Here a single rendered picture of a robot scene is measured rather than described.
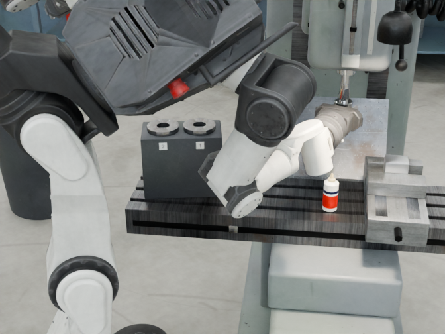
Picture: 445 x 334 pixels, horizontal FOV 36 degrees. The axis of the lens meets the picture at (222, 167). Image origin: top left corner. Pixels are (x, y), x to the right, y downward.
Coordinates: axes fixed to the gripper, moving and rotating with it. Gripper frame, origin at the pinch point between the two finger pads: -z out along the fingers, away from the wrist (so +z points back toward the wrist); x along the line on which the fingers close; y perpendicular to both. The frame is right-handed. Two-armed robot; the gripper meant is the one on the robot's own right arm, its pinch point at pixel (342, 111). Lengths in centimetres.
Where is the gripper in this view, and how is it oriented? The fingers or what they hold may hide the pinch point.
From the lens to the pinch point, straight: 182.2
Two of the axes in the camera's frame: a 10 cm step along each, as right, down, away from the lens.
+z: -4.3, 4.2, -8.0
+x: -9.0, -2.0, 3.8
